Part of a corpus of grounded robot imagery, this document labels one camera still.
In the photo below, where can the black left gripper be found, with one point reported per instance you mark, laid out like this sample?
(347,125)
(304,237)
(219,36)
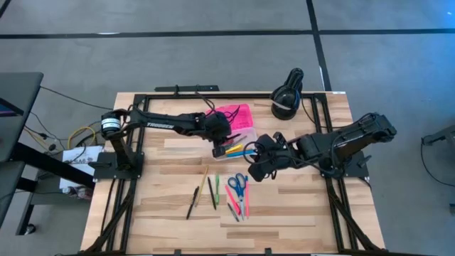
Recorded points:
(217,126)

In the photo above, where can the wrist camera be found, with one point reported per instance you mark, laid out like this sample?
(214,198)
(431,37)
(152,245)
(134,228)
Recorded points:
(219,151)
(258,172)

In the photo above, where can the dark laptop screen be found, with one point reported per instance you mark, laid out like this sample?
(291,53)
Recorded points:
(9,108)

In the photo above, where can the black mounting bar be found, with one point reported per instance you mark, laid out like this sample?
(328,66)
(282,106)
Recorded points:
(199,87)

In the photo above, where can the grey desk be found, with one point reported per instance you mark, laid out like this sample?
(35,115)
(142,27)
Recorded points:
(21,85)

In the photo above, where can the black aluminium table frame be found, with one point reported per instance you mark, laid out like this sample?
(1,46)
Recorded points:
(249,96)

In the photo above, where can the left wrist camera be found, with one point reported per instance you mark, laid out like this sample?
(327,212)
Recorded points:
(219,151)

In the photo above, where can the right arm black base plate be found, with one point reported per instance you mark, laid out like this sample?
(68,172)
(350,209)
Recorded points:
(359,169)

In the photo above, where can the pink pencil with blue cap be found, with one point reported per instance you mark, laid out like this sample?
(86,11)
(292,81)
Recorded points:
(246,199)

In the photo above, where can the grey stand leg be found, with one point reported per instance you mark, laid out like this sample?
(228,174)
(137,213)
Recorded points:
(444,135)

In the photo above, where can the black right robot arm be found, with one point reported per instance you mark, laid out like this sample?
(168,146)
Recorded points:
(373,129)

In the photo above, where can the yellow pencil with pink eraser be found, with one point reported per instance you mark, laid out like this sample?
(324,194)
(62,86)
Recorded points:
(202,185)

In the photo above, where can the red crayon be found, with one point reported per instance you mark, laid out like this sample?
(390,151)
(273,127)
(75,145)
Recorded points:
(237,141)

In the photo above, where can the blue crayon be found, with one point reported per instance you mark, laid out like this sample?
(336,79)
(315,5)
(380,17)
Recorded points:
(243,154)

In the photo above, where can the pink highlighter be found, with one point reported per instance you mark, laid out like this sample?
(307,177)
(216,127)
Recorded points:
(231,198)

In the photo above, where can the black desk lamp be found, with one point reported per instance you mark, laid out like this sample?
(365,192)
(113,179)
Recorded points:
(284,106)

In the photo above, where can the white printed paper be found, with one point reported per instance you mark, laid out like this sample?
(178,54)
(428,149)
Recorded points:
(89,153)

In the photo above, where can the black pen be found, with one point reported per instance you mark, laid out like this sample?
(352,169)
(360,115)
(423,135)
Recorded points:
(212,193)
(192,204)

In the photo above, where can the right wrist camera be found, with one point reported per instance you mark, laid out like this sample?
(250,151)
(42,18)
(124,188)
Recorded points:
(258,172)

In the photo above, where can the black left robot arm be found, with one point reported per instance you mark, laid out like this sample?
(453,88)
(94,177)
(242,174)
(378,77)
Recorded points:
(160,125)

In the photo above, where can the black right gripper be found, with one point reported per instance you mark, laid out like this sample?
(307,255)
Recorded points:
(277,149)

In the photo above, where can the clear pencil box pink lid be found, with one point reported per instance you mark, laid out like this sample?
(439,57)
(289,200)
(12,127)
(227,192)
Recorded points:
(245,117)

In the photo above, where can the green pen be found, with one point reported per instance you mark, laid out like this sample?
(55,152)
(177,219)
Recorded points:
(217,188)

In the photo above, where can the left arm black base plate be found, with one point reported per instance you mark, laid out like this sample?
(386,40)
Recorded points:
(106,172)

